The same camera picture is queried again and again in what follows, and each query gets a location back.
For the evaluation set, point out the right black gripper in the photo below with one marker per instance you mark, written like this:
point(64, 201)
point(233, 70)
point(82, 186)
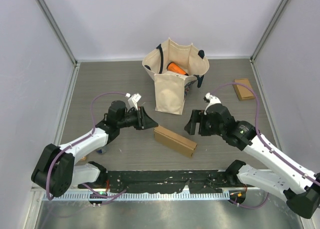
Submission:
point(196, 115)

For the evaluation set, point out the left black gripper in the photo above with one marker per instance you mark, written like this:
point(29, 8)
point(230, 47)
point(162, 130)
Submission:
point(144, 121)

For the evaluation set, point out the cardboard sheet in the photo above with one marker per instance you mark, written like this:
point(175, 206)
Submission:
point(174, 141)

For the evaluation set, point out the brown cardboard box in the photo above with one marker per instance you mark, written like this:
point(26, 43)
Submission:
point(241, 90)

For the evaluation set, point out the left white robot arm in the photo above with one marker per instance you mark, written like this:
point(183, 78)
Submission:
point(57, 170)

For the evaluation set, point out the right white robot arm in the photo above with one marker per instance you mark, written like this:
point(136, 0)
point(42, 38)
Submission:
point(297, 186)

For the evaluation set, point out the silver blue drink can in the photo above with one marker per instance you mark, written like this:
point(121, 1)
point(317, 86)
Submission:
point(102, 150)

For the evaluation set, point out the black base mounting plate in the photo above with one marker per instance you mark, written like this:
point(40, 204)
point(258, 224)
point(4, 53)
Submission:
point(166, 181)

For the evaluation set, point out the orange bottle in bag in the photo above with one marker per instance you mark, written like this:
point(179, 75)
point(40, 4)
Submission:
point(173, 67)

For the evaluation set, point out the beige canvas tote bag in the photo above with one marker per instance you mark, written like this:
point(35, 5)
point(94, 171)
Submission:
point(171, 88)

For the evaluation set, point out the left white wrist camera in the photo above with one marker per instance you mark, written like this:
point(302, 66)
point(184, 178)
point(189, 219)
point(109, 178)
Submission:
point(133, 100)

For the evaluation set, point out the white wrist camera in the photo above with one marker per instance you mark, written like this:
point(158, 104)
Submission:
point(210, 100)
point(133, 100)

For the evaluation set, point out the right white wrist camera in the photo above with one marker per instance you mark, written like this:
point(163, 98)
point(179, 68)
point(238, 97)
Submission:
point(210, 100)

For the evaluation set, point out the slotted cable duct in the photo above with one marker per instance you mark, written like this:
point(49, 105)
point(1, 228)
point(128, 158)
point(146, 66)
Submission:
point(185, 195)

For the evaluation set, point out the left aluminium frame post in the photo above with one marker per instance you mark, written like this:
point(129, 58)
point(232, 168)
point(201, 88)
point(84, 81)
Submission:
point(56, 29)

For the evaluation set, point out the aluminium frame post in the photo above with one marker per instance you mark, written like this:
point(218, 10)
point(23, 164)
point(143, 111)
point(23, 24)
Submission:
point(269, 29)
point(56, 29)

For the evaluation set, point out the right aluminium frame post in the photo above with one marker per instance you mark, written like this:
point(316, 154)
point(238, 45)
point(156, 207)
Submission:
point(269, 29)

